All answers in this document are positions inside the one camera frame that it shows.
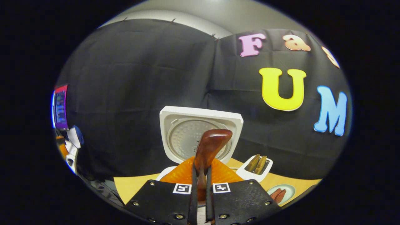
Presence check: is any white rice cooker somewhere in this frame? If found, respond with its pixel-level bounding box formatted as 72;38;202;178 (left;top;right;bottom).
155;106;244;182

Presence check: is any black backdrop cloth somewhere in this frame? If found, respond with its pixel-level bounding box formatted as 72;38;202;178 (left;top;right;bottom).
56;19;352;182

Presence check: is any white and blue object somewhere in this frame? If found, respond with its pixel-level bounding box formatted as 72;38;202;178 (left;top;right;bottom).
67;126;84;149

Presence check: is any white toaster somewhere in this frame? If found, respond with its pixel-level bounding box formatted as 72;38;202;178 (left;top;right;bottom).
236;155;273;183

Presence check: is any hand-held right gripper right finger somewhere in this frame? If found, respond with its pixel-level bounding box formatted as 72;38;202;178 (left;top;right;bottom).
205;156;282;225

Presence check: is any computer monitor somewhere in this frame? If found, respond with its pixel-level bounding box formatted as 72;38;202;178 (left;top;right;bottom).
52;84;69;130

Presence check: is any brown wooden spoon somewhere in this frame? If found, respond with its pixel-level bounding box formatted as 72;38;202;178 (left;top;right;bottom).
194;129;233;202

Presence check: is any pale green plate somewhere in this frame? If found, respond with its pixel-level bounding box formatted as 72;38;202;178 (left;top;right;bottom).
267;184;296;205

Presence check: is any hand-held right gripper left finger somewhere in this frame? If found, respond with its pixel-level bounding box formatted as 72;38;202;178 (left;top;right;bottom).
123;156;198;225

